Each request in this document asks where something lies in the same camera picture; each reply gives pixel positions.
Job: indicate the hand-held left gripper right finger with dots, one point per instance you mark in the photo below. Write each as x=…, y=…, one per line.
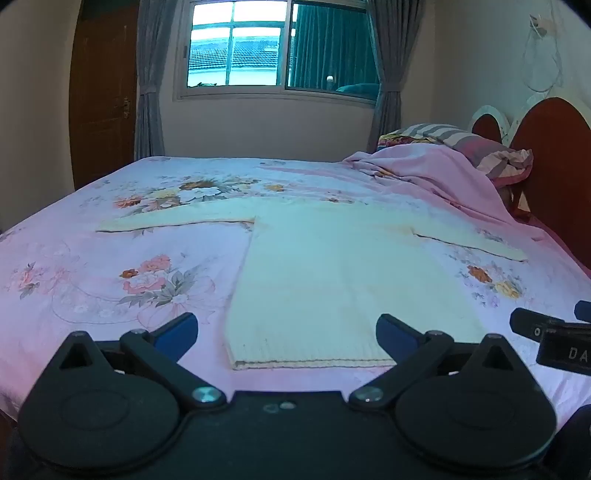
x=396, y=337

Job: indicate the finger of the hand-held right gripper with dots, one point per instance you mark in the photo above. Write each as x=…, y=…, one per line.
x=561, y=344
x=583, y=310

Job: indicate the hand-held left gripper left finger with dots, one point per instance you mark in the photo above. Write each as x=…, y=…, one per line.
x=178, y=336

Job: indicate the cream knit sweater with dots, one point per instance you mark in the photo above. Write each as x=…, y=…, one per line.
x=323, y=277

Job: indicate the bed with pink floral sheet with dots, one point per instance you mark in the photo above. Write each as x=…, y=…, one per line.
x=92, y=277

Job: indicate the red and white headboard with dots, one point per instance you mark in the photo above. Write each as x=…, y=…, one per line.
x=554, y=152

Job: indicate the pink blanket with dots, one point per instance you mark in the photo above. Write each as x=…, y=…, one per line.
x=429, y=170

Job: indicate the colourful floral pillow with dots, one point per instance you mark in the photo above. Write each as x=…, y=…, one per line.
x=392, y=138

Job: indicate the striped pillow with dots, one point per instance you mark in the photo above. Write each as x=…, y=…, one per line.
x=466, y=137

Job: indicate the brown wooden door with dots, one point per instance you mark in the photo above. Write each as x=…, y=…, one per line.
x=99, y=115

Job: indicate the clear plastic bag on hook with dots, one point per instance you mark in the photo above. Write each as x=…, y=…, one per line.
x=542, y=60

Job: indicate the grey curtain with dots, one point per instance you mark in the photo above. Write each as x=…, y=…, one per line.
x=150, y=69
x=392, y=55

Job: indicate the sliding glass window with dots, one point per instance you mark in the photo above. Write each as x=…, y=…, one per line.
x=240, y=50

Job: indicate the teal curtain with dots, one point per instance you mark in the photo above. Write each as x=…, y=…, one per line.
x=332, y=46

